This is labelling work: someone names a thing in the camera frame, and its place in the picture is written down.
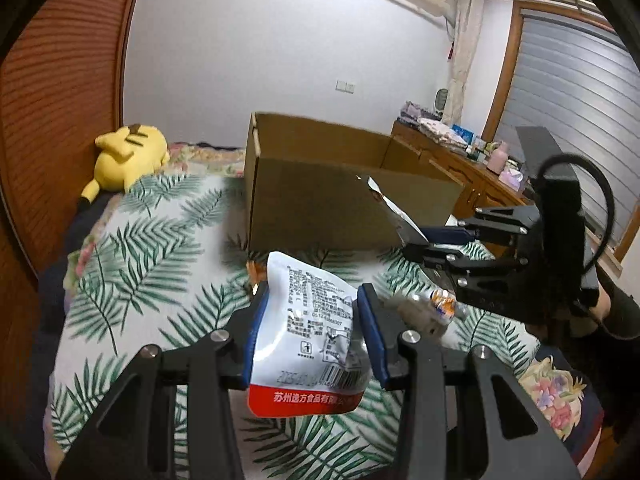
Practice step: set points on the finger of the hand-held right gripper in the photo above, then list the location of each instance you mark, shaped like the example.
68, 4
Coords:
475, 275
445, 234

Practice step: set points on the cream curtain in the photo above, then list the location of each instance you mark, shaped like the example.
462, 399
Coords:
465, 55

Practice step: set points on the white red-banded snack packet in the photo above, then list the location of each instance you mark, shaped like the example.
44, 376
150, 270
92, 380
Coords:
310, 320

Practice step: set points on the wooden window frame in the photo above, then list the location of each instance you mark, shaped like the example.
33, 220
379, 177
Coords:
505, 70

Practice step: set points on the person's right forearm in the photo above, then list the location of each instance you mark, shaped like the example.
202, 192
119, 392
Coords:
622, 310

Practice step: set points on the pink kettle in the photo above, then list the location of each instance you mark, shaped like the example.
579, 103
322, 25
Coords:
498, 157

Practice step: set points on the folded floral cloth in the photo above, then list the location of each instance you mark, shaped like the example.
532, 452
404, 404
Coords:
440, 132

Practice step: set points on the pile of assorted snack packs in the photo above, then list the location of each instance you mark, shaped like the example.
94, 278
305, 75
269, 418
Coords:
442, 305

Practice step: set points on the white wall switch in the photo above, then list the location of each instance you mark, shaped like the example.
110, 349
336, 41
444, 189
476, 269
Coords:
345, 86

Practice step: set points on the wooden sideboard cabinet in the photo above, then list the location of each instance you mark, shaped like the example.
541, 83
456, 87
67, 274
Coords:
460, 175

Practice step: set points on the cardboard box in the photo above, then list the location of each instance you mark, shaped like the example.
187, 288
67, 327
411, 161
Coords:
310, 200

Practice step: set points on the grey window blind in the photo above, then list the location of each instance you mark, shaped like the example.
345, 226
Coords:
565, 100

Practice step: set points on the leaf-print tablecloth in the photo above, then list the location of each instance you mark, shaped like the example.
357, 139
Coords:
150, 270

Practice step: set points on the wooden louvered wardrobe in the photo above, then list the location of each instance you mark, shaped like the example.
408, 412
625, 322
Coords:
60, 85

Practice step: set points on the yellow plush toy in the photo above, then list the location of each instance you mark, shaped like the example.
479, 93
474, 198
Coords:
125, 155

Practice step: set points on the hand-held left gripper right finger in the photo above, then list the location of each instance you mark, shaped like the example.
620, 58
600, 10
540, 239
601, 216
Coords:
372, 340

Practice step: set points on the pink tissue box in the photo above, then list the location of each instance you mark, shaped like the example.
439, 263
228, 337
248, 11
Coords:
512, 180

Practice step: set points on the dark blue blanket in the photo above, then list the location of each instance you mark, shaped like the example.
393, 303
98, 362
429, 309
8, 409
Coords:
55, 290

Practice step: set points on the small white fan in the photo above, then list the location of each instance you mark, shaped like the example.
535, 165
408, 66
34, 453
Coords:
441, 100

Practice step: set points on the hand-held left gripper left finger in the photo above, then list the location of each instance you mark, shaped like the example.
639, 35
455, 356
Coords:
245, 355

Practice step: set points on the silver foil snack packet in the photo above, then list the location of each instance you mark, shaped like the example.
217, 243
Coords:
395, 210

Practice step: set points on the blue box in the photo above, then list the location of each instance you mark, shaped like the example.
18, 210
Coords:
464, 133

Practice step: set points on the purple cloth bundle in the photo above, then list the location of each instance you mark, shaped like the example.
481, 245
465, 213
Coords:
416, 111

